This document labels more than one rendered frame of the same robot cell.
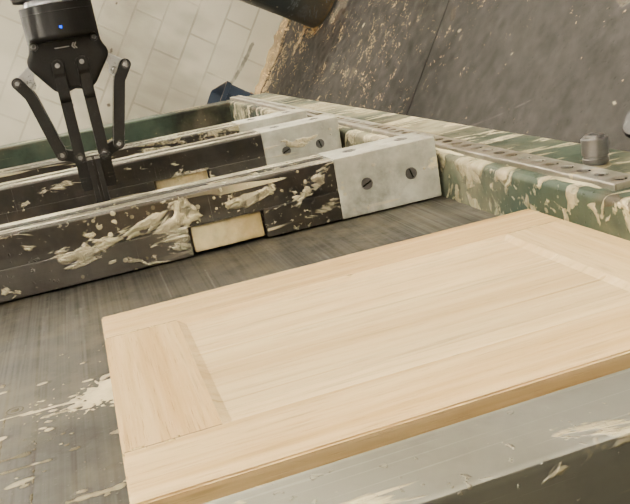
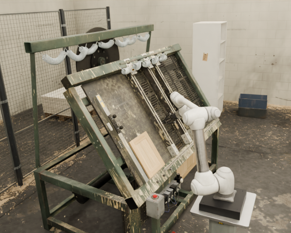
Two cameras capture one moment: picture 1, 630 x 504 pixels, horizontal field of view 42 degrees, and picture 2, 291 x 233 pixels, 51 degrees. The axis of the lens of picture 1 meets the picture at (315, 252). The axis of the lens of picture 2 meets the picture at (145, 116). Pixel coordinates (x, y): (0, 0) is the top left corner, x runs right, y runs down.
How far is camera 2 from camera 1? 2.60 m
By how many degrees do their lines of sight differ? 25
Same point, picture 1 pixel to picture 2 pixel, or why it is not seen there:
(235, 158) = (181, 131)
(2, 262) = (152, 117)
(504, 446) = (134, 159)
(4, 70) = (260, 37)
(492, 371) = (141, 159)
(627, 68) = not seen: hidden behind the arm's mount
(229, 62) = (283, 95)
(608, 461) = (134, 163)
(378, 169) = (172, 150)
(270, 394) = (138, 147)
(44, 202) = (169, 110)
